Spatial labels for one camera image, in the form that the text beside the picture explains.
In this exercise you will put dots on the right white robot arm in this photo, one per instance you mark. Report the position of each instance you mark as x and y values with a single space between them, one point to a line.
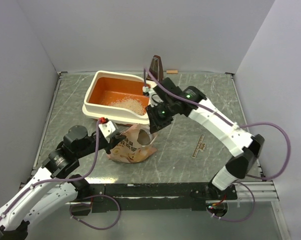
244 147

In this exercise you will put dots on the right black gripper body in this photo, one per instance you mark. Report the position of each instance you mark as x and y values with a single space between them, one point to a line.
161 114

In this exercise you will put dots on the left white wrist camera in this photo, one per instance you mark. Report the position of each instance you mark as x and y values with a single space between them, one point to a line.
108 129

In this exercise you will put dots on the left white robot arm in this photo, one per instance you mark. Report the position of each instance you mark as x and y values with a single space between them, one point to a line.
54 185

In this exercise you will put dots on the white orange litter box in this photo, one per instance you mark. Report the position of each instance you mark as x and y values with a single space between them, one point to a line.
107 87

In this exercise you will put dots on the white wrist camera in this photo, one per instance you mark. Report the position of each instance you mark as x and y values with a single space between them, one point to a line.
148 92
108 129

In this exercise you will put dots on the small wooden block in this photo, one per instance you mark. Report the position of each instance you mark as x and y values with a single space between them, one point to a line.
172 72

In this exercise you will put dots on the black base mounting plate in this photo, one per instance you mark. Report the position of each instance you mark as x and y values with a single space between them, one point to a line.
195 196

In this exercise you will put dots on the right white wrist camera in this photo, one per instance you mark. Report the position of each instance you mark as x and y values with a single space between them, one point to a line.
148 92

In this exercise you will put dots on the clean litter pile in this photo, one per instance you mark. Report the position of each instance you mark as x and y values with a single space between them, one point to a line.
131 104

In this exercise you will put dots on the silver metal scoop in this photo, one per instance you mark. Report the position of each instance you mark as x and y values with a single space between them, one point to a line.
144 137

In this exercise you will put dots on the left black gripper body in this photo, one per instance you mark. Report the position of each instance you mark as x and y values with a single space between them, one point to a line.
108 146

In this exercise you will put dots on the brown wooden metronome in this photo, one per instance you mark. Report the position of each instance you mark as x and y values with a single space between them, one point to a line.
156 68

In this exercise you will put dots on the peach cat litter bag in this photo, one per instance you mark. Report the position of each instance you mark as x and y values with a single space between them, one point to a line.
129 151

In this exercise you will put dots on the wooden ruler with crown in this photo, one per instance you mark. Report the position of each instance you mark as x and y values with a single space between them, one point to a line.
200 146

